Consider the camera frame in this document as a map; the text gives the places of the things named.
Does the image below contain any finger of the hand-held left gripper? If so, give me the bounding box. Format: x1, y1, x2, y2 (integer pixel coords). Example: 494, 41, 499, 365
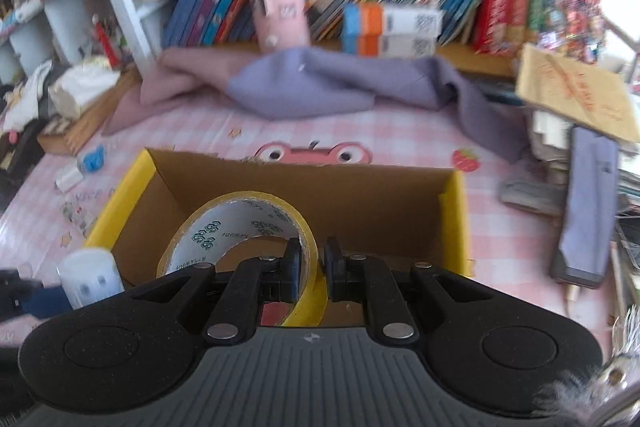
0, 269, 73, 323

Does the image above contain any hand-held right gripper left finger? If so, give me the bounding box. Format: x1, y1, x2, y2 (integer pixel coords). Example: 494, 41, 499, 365
122, 237, 306, 346

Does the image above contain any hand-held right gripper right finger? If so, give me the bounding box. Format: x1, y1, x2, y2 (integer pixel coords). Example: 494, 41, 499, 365
324, 236, 506, 346

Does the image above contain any white squeeze bottle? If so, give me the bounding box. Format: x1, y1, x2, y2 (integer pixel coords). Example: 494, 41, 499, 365
56, 248, 126, 310

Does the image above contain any yellow cardboard box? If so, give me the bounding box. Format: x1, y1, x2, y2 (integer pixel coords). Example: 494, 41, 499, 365
82, 148, 473, 328

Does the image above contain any yellow tape roll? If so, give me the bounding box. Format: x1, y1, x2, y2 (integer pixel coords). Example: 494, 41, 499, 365
156, 191, 330, 328

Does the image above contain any white tube with blue cap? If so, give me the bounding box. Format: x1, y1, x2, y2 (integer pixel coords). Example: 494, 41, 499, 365
55, 146, 107, 192

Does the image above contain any pink checked tablecloth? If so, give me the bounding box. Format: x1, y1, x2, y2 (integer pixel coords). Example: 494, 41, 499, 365
0, 99, 621, 338

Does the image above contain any wooden chess box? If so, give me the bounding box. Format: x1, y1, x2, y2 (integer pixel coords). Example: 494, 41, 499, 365
37, 72, 143, 156

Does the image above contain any pink and purple cloth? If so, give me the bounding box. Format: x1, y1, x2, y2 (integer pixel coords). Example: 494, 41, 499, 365
102, 47, 531, 165

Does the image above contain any white garment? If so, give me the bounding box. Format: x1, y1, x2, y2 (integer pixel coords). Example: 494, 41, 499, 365
2, 59, 53, 132

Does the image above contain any cream tissue pack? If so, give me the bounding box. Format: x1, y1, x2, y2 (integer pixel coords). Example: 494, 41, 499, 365
48, 57, 121, 118

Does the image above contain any orange and white carton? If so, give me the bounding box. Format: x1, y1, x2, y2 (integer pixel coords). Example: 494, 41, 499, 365
342, 3, 443, 38
342, 34, 438, 58

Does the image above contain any stack of loose papers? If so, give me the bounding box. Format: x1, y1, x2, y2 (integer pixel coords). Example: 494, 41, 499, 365
500, 107, 640, 268

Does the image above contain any fluffy pale sleeve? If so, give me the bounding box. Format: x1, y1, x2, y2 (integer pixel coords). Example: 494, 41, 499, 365
535, 304, 640, 427

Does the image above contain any dark power bank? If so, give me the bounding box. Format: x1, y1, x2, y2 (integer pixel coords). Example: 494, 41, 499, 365
550, 125, 621, 289

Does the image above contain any pink rectangular device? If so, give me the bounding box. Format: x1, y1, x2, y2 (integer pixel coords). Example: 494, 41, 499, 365
245, 0, 312, 54

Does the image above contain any brown paper envelope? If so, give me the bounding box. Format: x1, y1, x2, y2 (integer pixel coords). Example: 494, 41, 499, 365
515, 43, 640, 142

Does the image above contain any red thick dictionary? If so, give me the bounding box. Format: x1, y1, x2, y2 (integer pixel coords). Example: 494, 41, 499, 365
472, 0, 512, 52

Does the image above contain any colourful toy bundle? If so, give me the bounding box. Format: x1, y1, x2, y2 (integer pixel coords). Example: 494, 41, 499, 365
537, 0, 608, 62

